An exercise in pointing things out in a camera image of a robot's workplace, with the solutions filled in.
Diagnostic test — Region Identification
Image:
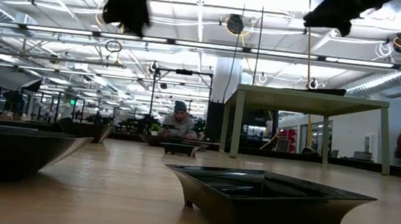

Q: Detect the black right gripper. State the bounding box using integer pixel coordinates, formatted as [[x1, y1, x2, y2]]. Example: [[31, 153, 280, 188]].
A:
[[301, 0, 396, 42]]

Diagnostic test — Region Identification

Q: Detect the black wavy square mini plate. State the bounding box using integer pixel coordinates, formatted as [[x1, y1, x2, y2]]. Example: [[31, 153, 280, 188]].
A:
[[55, 119, 116, 146]]

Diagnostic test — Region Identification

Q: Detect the green-legged table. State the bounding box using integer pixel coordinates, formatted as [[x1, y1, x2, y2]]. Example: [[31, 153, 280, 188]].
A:
[[218, 82, 399, 177]]

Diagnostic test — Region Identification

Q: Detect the small potted green plant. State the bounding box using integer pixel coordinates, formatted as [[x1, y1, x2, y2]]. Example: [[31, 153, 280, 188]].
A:
[[148, 122, 162, 137]]

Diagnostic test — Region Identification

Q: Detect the red tool cabinet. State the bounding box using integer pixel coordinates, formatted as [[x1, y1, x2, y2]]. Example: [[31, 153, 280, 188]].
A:
[[277, 126, 299, 154]]

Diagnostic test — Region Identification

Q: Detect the black hanging cable with coil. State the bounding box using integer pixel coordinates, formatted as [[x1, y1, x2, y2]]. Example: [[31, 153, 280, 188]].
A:
[[251, 0, 266, 86]]

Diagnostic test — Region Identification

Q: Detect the black frame gantry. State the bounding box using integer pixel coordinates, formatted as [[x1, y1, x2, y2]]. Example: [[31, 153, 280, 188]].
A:
[[146, 65, 215, 143]]

